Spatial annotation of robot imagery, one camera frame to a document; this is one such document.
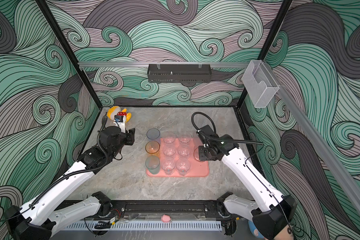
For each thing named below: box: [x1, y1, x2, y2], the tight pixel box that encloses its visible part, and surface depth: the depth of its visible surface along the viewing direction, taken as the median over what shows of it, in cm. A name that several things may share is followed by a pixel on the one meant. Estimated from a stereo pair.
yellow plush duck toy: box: [107, 105, 132, 123], surface depth 112 cm
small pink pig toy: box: [161, 214, 172, 223], surface depth 71 cm
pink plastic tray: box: [146, 137, 210, 177], surface depth 89 cm
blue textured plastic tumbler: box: [146, 128, 161, 140], surface depth 90 cm
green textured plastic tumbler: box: [145, 155, 160, 175], surface depth 89 cm
